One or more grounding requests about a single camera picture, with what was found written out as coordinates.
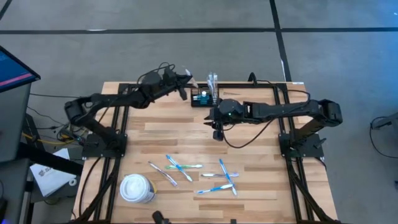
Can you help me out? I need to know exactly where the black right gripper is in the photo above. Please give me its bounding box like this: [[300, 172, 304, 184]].
[[203, 101, 225, 142]]

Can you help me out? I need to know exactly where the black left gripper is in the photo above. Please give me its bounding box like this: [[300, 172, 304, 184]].
[[161, 67, 193, 101]]

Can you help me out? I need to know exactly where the white lidded wipes canister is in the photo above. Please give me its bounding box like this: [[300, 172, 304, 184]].
[[119, 174, 157, 205]]

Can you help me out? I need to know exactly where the black diagonal bar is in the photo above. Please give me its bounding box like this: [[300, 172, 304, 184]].
[[18, 142, 84, 177]]

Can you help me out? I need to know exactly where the white printed booklet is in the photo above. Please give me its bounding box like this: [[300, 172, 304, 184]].
[[30, 147, 78, 197]]

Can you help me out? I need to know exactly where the blue screen monitor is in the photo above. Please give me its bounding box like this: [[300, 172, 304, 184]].
[[0, 45, 41, 93]]

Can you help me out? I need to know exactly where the grey cabinet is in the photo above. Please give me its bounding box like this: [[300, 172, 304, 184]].
[[0, 83, 32, 163]]

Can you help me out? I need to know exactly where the grey floor stand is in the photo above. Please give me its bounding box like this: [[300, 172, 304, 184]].
[[371, 111, 398, 130]]

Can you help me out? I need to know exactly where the black wire basket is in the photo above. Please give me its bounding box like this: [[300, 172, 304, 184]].
[[190, 86, 220, 108]]

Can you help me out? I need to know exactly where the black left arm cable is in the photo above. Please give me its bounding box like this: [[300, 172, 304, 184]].
[[136, 61, 177, 85]]

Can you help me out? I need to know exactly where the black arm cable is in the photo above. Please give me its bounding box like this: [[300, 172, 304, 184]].
[[221, 118, 276, 149], [136, 61, 177, 85]]

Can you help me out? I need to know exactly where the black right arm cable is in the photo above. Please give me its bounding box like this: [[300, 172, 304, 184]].
[[221, 118, 276, 149]]

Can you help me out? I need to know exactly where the black supply cable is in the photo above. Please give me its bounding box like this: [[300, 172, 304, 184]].
[[256, 79, 312, 103]]

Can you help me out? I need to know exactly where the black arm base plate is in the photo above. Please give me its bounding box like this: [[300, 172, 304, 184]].
[[278, 133, 325, 159], [82, 136, 127, 158]]

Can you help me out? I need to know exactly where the thin black floor cable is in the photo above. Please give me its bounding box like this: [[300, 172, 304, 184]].
[[29, 92, 100, 101]]

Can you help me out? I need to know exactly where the yellow cable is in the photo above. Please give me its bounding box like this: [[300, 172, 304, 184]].
[[21, 132, 75, 146]]

